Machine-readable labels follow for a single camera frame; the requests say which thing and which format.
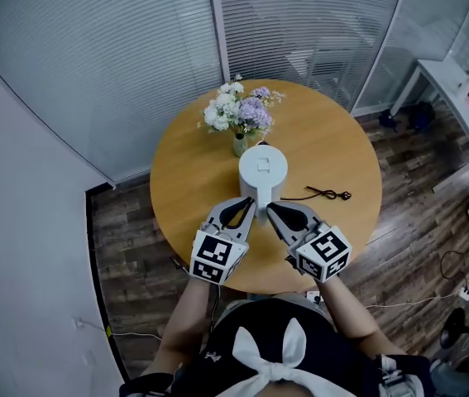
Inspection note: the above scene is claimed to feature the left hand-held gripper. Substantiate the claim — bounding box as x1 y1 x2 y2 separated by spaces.
189 198 257 285

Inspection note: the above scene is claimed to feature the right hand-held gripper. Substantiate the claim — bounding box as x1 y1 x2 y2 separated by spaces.
266 202 352 283

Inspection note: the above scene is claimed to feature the white electric kettle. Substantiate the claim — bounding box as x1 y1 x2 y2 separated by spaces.
237 145 290 227

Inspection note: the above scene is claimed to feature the person's right forearm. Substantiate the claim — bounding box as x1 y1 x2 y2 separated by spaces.
316 278 409 357

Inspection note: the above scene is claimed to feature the person's left forearm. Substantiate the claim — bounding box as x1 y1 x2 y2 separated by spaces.
142 278 214 378

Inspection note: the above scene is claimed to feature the pale green glass vase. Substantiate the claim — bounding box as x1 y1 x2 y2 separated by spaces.
232 133 250 159

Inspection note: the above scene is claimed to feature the white and purple flower bouquet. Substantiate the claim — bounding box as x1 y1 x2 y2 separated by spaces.
197 74 287 140

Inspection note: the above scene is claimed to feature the person's black top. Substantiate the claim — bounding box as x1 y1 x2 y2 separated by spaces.
118 298 436 397

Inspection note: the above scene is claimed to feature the small black bag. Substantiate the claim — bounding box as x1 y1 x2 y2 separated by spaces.
378 108 400 132

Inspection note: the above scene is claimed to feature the white bow on top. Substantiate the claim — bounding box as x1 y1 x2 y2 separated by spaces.
215 317 357 397

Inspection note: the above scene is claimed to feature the large black bag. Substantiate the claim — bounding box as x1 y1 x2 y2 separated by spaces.
407 101 437 132

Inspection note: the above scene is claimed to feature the white side table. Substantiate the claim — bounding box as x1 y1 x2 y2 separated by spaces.
390 59 469 194

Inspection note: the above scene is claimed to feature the black power cord with plug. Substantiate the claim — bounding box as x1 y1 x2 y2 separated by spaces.
279 184 353 203

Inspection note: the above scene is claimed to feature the white floor cable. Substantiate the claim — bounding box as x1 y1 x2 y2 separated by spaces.
77 320 163 341

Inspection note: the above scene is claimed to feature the white grey shoulder strap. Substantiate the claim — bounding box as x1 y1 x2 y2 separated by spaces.
376 353 424 397

